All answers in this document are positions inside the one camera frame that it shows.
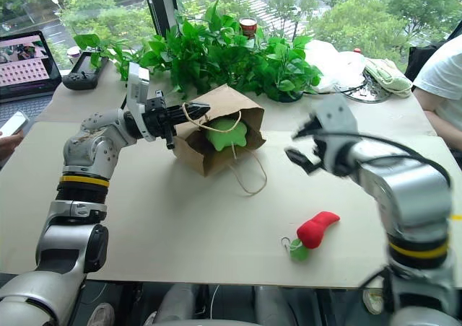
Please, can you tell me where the grey sneaker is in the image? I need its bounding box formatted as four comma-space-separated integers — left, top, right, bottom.
86, 302, 116, 326

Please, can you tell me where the large green leafy plant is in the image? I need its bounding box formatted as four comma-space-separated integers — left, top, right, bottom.
139, 0, 270, 100

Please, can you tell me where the green plush toy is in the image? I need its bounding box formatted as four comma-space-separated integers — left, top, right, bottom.
204, 116, 250, 152

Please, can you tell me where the black chair back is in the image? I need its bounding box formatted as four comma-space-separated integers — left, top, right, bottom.
404, 40, 447, 84

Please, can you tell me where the brown paper bag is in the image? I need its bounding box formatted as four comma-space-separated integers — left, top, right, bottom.
172, 83, 269, 197

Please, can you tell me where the red chili plush toy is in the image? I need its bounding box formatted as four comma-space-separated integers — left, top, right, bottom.
280, 211, 341, 263

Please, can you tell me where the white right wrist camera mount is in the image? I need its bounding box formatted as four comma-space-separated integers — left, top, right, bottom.
313, 94, 360, 144

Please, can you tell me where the black window frame post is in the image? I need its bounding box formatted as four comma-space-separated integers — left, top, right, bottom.
141, 0, 179, 38

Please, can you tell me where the red paper cup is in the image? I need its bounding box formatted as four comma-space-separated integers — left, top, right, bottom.
238, 17, 258, 39

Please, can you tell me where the green white folded cloth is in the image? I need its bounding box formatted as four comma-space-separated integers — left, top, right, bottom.
363, 58, 414, 98

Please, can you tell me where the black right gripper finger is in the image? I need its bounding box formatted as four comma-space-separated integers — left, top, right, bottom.
284, 147, 321, 176
291, 113, 323, 139

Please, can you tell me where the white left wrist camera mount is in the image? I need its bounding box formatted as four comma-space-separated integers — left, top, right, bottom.
125, 61, 157, 142

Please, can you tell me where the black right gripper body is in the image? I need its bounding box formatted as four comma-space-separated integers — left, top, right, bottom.
313, 123, 335, 170

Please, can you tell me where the green plant in dark pot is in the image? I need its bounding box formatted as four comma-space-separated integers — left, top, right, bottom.
252, 35, 323, 104

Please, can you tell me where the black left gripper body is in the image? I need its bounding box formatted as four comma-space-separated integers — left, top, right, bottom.
142, 90, 181, 140

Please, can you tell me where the white smartphone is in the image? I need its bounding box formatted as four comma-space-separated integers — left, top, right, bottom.
0, 110, 30, 138

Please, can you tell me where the small white cup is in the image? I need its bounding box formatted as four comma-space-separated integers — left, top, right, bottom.
66, 45, 82, 66

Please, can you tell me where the grey laptop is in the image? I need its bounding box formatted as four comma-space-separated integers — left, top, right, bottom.
0, 30, 63, 125

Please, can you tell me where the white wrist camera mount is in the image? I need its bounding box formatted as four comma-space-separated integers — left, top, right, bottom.
125, 61, 157, 142
313, 94, 360, 144

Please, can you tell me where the bystander bare hand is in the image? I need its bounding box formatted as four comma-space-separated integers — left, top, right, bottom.
0, 129, 25, 162

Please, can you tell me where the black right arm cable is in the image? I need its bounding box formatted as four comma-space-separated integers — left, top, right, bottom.
314, 131, 453, 190

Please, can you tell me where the white plastic bag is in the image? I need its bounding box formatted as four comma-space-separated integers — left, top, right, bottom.
304, 39, 367, 93

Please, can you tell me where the black handheld controller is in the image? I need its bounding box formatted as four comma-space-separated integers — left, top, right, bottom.
61, 50, 110, 91

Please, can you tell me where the person in white shirt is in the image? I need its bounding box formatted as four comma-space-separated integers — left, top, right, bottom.
411, 33, 462, 151

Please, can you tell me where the trailing green vine plant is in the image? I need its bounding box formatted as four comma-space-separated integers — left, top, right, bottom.
73, 33, 145, 82

